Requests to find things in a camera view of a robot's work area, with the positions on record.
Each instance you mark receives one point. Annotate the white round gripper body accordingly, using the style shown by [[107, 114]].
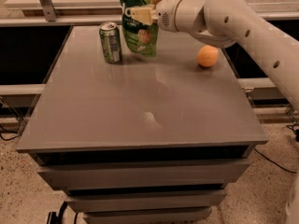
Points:
[[165, 15]]

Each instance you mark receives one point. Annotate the green rice chip bag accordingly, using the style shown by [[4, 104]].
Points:
[[140, 38]]

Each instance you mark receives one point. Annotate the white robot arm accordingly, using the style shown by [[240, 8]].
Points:
[[221, 23]]

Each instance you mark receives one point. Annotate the green soda can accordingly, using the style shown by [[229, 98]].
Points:
[[110, 41]]

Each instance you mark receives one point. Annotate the orange fruit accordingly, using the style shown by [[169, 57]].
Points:
[[207, 56]]

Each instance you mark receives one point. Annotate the grey drawer cabinet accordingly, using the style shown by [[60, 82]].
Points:
[[147, 140]]

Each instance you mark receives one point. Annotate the black caster under cabinet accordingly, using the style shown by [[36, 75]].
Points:
[[60, 217]]

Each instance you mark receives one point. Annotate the metal railing frame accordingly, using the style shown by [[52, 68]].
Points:
[[78, 3]]

